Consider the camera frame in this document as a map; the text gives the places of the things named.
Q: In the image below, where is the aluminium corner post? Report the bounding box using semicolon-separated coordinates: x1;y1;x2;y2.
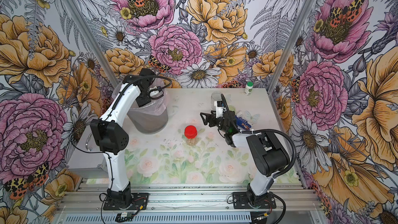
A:
62;0;119;88
267;0;316;96

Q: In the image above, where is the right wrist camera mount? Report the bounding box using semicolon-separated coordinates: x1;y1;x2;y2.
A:
214;101;226;118

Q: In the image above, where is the white bottle green cap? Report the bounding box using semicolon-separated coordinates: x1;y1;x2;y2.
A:
244;82;254;95

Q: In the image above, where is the aluminium rail frame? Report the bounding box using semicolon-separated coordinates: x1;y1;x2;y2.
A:
54;183;327;224

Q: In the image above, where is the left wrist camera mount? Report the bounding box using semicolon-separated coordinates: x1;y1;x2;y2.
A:
148;86;164;100

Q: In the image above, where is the red lid peanut jar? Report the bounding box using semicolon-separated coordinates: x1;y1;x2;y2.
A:
184;125;198;146

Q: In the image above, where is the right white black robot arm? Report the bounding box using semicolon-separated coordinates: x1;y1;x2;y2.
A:
200;110;296;208

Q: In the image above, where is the right black corrugated cable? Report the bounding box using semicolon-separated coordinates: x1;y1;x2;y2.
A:
220;93;297;224

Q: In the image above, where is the left aluminium corner post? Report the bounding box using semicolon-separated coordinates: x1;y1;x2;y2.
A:
62;0;119;88

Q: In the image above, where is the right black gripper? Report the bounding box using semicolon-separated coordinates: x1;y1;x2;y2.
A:
200;111;229;133

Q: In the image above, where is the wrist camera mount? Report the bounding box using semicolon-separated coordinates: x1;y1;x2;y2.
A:
148;86;164;100
214;101;226;118

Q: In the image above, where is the right aluminium corner post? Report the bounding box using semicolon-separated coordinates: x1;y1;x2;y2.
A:
267;0;316;96

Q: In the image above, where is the green lid peanut jar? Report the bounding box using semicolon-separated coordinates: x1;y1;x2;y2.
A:
210;91;222;111

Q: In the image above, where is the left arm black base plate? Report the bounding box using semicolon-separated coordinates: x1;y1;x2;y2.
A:
102;191;149;211

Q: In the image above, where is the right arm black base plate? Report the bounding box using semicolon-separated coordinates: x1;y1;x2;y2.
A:
232;192;276;209

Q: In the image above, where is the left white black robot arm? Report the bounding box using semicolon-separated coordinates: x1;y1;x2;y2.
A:
90;68;155;211

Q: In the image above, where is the mesh bin with pink bag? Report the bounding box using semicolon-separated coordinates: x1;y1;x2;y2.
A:
105;78;169;134

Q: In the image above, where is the blue gauze bandage packet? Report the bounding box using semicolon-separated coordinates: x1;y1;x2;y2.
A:
236;117;251;131

